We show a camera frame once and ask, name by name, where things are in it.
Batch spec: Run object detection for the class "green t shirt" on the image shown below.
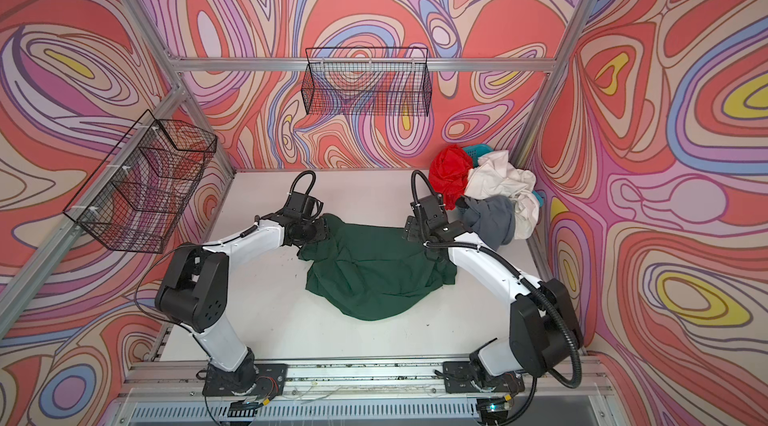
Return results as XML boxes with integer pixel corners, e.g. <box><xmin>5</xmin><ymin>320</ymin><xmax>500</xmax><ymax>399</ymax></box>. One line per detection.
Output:
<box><xmin>298</xmin><ymin>214</ymin><xmax>457</xmax><ymax>321</ymax></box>

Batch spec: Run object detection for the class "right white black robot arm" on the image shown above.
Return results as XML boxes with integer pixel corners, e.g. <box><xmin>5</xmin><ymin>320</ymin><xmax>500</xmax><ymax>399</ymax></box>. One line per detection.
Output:
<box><xmin>405</xmin><ymin>195</ymin><xmax>583</xmax><ymax>389</ymax></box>

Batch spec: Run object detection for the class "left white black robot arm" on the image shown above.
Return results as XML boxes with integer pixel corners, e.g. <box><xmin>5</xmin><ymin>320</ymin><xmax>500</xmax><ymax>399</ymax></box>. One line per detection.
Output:
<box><xmin>155</xmin><ymin>192</ymin><xmax>328</xmax><ymax>394</ymax></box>

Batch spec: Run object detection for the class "red t shirt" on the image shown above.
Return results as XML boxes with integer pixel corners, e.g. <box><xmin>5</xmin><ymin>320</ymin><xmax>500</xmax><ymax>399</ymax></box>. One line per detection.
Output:
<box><xmin>428</xmin><ymin>145</ymin><xmax>473</xmax><ymax>210</ymax></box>

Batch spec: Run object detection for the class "grey t shirt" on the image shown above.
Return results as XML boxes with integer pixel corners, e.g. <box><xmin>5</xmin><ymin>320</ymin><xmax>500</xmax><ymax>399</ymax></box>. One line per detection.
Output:
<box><xmin>457</xmin><ymin>196</ymin><xmax>516</xmax><ymax>251</ymax></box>

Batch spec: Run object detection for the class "white t shirt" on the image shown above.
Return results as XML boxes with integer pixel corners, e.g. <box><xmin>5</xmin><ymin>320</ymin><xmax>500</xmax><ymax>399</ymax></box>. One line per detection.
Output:
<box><xmin>465</xmin><ymin>151</ymin><xmax>542</xmax><ymax>240</ymax></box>

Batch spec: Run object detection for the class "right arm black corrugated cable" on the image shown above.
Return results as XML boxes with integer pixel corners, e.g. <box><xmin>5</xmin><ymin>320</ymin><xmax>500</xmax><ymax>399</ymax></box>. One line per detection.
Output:
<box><xmin>410</xmin><ymin>170</ymin><xmax>584</xmax><ymax>426</ymax></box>

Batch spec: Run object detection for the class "black wire basket back wall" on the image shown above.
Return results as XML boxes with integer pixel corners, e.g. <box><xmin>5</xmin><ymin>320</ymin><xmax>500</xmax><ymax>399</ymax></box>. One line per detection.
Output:
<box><xmin>301</xmin><ymin>46</ymin><xmax>433</xmax><ymax>117</ymax></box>

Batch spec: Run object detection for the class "black wire basket wall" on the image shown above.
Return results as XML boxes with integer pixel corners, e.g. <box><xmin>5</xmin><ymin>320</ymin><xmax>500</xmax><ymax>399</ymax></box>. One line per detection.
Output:
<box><xmin>301</xmin><ymin>46</ymin><xmax>433</xmax><ymax>117</ymax></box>
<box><xmin>63</xmin><ymin>111</ymin><xmax>218</xmax><ymax>254</ymax></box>

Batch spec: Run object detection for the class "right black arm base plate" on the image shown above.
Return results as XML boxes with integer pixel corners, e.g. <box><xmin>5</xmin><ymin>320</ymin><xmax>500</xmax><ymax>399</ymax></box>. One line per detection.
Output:
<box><xmin>433</xmin><ymin>360</ymin><xmax>526</xmax><ymax>396</ymax></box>

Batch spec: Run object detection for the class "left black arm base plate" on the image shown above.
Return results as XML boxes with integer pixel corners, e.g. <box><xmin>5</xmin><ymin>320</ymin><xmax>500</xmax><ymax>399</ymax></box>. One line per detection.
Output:
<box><xmin>202</xmin><ymin>363</ymin><xmax>288</xmax><ymax>399</ymax></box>

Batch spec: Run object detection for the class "black wire basket left wall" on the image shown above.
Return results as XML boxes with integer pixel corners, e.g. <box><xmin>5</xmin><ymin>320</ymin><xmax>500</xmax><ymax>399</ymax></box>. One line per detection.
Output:
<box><xmin>63</xmin><ymin>111</ymin><xmax>218</xmax><ymax>254</ymax></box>

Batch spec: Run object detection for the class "aluminium frame back beam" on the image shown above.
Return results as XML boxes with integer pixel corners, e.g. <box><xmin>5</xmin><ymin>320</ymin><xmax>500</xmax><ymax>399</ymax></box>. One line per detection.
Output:
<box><xmin>170</xmin><ymin>58</ymin><xmax>556</xmax><ymax>73</ymax></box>

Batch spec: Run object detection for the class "aluminium front rail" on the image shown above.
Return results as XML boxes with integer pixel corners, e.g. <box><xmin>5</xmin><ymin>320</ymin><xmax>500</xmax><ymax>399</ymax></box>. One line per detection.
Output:
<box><xmin>102</xmin><ymin>356</ymin><xmax>629</xmax><ymax>425</ymax></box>

